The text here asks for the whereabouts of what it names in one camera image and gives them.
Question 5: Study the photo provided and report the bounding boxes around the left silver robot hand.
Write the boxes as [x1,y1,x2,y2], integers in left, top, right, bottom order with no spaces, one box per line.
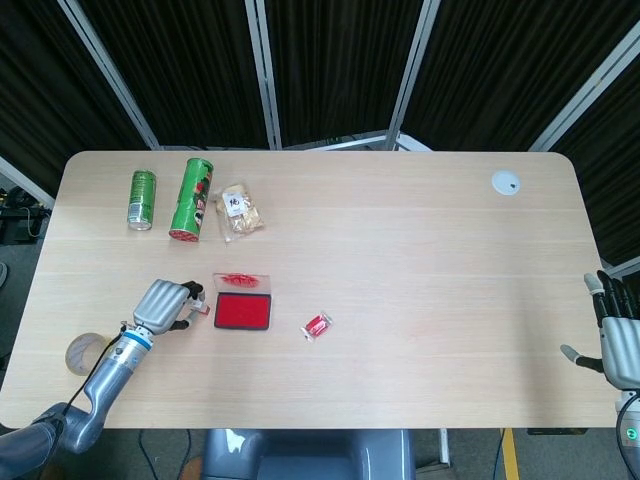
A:
[130,279,205,335]

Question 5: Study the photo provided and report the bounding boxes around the green beverage can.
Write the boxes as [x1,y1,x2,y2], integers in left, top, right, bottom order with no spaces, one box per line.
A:
[126,169,158,232]

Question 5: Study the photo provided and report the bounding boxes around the white round cable grommet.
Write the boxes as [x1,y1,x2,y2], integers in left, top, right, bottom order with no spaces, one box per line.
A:
[490,170,522,198]

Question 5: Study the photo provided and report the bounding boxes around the green chips tube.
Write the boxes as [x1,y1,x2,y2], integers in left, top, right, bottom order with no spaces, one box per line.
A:
[168,157,216,244]

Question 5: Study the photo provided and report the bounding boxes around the clear bag of crackers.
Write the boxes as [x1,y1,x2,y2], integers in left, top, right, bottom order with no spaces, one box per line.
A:
[214,183,267,244]

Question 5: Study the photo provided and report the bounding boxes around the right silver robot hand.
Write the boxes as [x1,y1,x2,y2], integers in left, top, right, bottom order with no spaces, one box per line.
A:
[559,270,640,389]

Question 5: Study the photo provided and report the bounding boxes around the red wrapped candy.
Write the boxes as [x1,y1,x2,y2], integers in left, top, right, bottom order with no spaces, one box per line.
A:
[300,311,335,342]

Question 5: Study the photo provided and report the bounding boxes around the black curtain panels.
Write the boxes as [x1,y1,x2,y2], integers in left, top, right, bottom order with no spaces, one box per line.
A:
[0,0,640,266]

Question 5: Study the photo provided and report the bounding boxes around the grey metal screen frame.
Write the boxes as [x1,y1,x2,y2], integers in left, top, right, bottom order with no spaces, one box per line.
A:
[0,0,640,281]

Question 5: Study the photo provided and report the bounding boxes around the red ink pad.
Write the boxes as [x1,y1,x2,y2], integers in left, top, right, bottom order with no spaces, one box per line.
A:
[212,271,274,332]

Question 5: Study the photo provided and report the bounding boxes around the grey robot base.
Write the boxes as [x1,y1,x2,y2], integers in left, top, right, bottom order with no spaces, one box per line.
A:
[200,428,417,480]

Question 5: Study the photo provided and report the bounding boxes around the yellow tape roll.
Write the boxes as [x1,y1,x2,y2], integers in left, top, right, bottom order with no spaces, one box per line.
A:
[64,332,117,378]

